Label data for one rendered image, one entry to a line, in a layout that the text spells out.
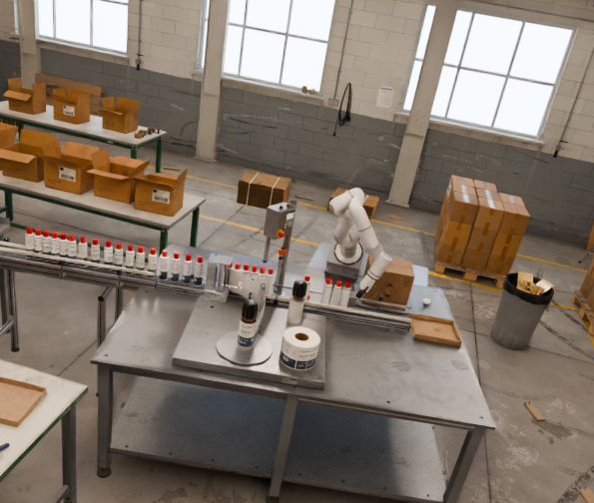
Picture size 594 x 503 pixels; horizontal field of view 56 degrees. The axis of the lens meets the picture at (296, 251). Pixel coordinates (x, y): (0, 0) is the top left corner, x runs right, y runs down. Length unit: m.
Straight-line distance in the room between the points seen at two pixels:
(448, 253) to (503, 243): 0.61
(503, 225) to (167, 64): 5.68
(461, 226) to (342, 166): 2.85
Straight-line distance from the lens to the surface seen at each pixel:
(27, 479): 3.66
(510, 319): 5.50
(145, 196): 4.91
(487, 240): 6.60
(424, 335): 3.61
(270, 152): 8.99
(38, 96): 7.93
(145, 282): 3.66
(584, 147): 8.80
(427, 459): 3.74
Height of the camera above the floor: 2.66
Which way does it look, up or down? 25 degrees down
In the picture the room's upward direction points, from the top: 10 degrees clockwise
